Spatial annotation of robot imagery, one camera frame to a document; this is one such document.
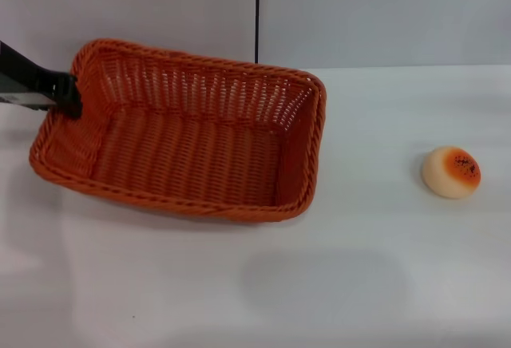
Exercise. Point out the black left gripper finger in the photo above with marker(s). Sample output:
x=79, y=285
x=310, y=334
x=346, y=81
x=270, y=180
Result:
x=28, y=76
x=68, y=104

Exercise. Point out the round toasted bun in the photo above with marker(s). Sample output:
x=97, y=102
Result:
x=447, y=176

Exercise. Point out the orange woven plastic basket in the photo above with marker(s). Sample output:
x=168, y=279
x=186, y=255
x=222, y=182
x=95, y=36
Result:
x=187, y=164

